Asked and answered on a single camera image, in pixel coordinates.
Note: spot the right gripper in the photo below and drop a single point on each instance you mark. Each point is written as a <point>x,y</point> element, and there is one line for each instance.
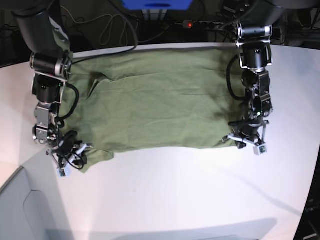
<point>67,151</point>

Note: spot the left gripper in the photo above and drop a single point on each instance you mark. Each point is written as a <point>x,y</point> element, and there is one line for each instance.
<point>248,133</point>

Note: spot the green T-shirt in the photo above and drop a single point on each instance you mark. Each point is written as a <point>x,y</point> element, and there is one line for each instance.
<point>153,99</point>

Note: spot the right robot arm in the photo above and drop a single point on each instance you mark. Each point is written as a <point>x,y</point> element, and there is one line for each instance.
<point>40,24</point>

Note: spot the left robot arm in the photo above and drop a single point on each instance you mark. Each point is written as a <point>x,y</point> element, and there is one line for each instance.
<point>253,23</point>

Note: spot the black power strip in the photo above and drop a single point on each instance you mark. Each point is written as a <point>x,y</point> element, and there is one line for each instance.
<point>206,25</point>

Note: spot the blue plastic box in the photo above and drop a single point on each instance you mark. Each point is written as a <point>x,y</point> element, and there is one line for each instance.
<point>180,5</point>

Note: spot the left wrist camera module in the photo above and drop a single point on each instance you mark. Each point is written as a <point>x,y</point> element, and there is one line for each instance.
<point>260,149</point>

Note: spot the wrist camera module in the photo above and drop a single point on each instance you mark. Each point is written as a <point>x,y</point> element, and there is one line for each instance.
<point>260,149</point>
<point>63,172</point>

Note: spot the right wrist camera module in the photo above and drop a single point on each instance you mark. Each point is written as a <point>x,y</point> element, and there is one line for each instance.
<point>63,172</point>

